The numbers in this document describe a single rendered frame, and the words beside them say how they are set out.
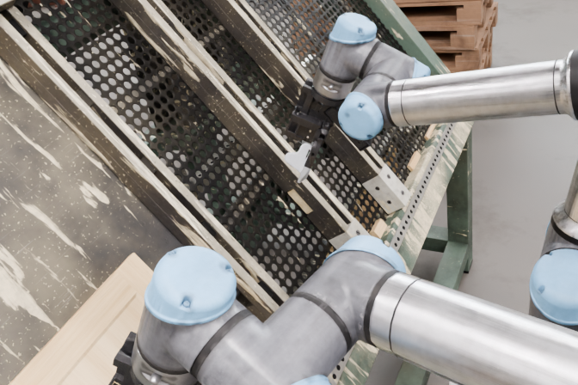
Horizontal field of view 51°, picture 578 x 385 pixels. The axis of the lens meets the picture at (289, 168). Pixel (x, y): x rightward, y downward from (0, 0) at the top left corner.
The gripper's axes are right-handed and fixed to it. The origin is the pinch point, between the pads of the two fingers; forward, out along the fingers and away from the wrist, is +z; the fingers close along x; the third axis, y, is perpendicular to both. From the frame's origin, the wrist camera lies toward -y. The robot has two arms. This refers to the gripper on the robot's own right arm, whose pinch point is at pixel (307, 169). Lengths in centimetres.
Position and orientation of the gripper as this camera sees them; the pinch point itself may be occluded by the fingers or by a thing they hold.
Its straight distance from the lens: 128.8
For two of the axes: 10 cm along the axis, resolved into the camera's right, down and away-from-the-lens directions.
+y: -9.2, -3.9, 0.2
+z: -2.9, 7.3, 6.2
